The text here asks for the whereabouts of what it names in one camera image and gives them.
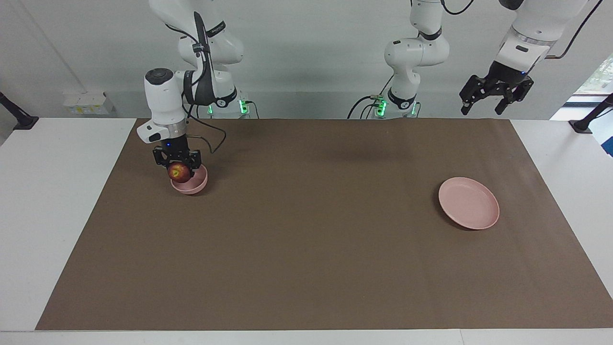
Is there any black clamp stand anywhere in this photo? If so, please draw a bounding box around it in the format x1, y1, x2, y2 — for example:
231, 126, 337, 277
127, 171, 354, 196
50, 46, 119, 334
568, 93, 613, 134
0, 91, 40, 131

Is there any window with greenery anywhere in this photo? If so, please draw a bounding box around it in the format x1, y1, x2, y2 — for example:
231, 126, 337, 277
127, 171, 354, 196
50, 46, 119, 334
550, 52, 613, 121

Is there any blue white board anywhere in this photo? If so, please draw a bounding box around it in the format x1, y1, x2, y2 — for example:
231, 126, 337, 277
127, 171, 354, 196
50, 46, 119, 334
591, 126, 613, 158

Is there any brown table mat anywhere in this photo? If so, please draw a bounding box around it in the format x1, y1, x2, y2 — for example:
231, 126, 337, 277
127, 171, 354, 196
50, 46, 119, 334
35, 118, 613, 331

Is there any pink bowl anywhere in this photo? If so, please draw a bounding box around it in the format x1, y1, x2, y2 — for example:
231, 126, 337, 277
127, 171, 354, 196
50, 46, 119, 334
170, 164, 209, 195

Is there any dark red apple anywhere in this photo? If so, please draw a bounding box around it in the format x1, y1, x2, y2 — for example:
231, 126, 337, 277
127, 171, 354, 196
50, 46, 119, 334
168, 162, 192, 184

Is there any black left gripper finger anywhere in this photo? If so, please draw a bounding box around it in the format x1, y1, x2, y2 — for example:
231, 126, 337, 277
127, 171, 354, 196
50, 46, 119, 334
494, 79, 534, 116
459, 75, 484, 116

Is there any black base cable bundle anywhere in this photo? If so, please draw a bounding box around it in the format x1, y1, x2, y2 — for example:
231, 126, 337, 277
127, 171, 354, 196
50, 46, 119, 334
347, 74, 396, 120

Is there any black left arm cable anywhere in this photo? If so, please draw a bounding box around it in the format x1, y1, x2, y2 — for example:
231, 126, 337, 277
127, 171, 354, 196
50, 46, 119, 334
440, 0, 605, 61

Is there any pink plate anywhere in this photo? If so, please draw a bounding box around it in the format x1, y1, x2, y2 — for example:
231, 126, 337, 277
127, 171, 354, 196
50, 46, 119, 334
438, 177, 500, 230

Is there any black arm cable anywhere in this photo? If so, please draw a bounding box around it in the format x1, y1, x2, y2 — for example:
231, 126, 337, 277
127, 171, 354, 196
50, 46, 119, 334
165, 11, 228, 155
440, 0, 605, 61

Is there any white wall socket box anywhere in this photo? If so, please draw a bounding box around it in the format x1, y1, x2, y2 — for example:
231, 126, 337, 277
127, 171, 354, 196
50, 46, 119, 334
63, 91, 116, 116

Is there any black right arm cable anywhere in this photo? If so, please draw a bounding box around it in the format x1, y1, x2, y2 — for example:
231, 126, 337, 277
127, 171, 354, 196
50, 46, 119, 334
165, 11, 228, 155

